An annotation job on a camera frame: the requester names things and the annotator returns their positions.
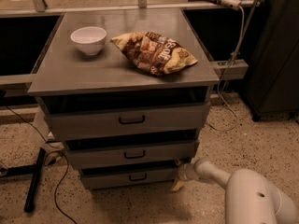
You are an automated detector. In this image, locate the black floor cable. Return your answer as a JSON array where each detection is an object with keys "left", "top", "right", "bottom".
[{"left": 4, "top": 105, "right": 78, "bottom": 224}]

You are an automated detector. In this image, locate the white power cable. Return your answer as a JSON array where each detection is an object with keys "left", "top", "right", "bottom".
[{"left": 205, "top": 6, "right": 247, "bottom": 133}]

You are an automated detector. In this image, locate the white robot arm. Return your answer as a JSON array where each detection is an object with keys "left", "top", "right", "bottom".
[{"left": 172, "top": 159, "right": 298, "bottom": 224}]

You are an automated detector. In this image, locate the black floor bar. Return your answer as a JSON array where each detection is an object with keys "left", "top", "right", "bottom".
[{"left": 24, "top": 147, "right": 46, "bottom": 213}]

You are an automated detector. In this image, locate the grey bottom drawer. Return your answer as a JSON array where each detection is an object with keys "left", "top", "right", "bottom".
[{"left": 81, "top": 165, "right": 178, "bottom": 189}]

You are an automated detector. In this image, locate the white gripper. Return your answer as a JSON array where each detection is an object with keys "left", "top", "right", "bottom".
[{"left": 171, "top": 160, "right": 197, "bottom": 192}]

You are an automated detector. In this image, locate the grey top drawer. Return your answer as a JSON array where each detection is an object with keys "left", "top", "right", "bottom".
[{"left": 46, "top": 103, "right": 210, "bottom": 141}]

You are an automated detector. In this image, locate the grey drawer cabinet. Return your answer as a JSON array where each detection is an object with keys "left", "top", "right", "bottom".
[{"left": 29, "top": 8, "right": 218, "bottom": 177}]

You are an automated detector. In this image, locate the dark cabinet right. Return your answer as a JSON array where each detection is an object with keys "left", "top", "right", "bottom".
[{"left": 242, "top": 0, "right": 299, "bottom": 121}]

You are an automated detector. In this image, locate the grey middle drawer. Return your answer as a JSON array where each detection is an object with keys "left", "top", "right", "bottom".
[{"left": 67, "top": 140, "right": 198, "bottom": 169}]

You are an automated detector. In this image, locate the grey drawer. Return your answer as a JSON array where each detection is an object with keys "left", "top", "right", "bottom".
[
  {"left": 67, "top": 140, "right": 198, "bottom": 169},
  {"left": 46, "top": 103, "right": 210, "bottom": 141},
  {"left": 81, "top": 165, "right": 178, "bottom": 189}
]

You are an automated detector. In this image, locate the white ceramic bowl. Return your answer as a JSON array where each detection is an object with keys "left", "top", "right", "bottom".
[{"left": 70, "top": 26, "right": 107, "bottom": 56}]

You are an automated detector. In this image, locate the brown yellow chip bag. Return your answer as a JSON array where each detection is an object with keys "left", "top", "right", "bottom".
[{"left": 110, "top": 32, "right": 198, "bottom": 77}]

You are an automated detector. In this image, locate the grey metal frame rail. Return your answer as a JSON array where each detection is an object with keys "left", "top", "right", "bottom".
[{"left": 211, "top": 60, "right": 249, "bottom": 80}]

